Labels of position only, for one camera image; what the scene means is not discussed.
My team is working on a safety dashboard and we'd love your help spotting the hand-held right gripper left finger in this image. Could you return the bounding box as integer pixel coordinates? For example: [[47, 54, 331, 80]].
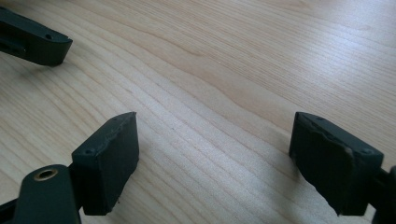
[[70, 111, 140, 217]]

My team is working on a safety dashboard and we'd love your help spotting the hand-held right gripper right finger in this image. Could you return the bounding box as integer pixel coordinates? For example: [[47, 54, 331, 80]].
[[288, 111, 385, 217]]

